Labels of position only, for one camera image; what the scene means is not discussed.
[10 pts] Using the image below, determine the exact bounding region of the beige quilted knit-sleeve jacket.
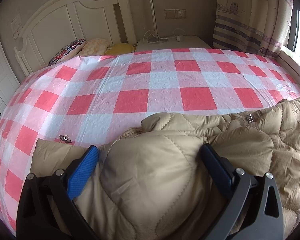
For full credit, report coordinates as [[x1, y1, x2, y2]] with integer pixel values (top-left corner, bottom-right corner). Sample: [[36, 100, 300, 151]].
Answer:
[[29, 96, 300, 240]]

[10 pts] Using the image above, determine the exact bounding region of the red white checkered bed cover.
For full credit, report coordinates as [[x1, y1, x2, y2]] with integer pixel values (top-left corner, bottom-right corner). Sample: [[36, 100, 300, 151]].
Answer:
[[0, 48, 300, 232]]

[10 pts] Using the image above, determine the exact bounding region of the patterned round cushion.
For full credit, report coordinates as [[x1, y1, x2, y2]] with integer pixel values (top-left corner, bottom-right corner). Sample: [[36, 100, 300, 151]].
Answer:
[[48, 38, 86, 66]]

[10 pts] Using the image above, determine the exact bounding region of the beige checkered pillow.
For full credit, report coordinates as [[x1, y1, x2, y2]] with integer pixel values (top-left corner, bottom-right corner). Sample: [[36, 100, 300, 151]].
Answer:
[[77, 38, 110, 56]]

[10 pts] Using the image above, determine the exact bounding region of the yellow pillow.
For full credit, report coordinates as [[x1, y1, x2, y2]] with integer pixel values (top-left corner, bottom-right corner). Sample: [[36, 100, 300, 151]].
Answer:
[[104, 43, 135, 56]]

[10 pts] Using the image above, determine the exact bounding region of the white bedside table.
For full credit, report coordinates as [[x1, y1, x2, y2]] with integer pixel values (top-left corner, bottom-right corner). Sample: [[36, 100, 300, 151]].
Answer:
[[135, 36, 211, 52]]

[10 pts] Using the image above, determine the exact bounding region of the slim metal desk lamp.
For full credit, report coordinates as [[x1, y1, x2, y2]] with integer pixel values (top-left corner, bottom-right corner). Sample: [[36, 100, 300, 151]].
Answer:
[[143, 0, 168, 44]]

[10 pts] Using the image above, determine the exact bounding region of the patterned window curtain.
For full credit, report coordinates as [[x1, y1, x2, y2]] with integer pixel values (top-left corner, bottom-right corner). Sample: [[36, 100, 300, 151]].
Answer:
[[212, 0, 294, 59]]

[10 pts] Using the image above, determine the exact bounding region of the white wooden headboard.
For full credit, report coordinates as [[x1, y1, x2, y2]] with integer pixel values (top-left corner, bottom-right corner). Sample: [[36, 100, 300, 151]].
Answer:
[[14, 0, 137, 76]]

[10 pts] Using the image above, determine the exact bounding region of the wall power socket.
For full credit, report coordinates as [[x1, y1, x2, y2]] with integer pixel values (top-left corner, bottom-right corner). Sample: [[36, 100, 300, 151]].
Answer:
[[164, 9, 186, 20]]

